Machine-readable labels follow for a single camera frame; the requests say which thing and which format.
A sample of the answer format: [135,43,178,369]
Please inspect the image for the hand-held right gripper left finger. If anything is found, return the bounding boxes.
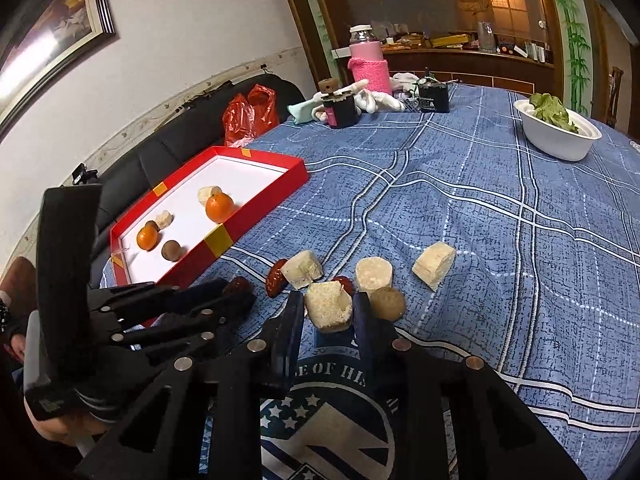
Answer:
[75,290,307,480]

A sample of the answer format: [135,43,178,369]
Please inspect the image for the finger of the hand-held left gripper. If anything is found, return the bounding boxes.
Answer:
[107,300,257,356]
[90,279,231,321]

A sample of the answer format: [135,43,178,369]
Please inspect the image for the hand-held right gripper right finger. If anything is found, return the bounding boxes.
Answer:
[352,292,586,480]

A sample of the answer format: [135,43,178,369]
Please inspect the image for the small orange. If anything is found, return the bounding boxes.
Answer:
[135,226,160,252]

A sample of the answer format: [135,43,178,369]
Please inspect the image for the large orange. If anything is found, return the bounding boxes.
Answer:
[205,192,236,224]

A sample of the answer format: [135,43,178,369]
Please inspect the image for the red cardboard box tray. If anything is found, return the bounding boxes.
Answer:
[109,146,309,331]

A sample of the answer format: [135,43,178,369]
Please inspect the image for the person's left hand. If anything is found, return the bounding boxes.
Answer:
[31,390,118,445]

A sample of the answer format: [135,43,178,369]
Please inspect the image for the black leather sofa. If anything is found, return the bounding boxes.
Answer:
[92,75,307,246]

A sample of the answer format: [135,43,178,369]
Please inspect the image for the red plastic bag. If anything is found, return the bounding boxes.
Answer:
[222,84,280,147]

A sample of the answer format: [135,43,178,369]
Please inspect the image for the mint green cloth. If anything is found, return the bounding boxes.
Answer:
[287,97,328,125]

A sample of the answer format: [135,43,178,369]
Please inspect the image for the black battery box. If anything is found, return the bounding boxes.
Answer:
[416,74,452,114]

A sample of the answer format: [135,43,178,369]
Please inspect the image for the white oval bowl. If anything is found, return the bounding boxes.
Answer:
[513,99,602,162]

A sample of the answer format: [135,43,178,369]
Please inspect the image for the pink knit-sleeved bottle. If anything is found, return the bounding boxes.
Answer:
[347,25,392,93]

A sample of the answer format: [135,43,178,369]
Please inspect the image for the wooden glass-front cabinet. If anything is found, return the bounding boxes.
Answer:
[274,0,563,103]

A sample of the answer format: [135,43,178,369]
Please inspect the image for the green leafy vegetables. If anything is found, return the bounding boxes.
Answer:
[529,92,581,134]

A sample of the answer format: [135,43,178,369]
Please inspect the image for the bamboo painted panel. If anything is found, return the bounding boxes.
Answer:
[545,0,598,116]
[302,0,346,86]

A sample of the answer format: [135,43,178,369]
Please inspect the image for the wooden chair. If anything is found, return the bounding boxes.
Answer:
[606,66,626,128]

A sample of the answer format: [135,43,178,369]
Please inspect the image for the black wall clip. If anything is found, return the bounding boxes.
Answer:
[71,163,99,187]

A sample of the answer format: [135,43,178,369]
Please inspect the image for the framed wall picture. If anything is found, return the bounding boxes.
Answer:
[0,0,119,133]

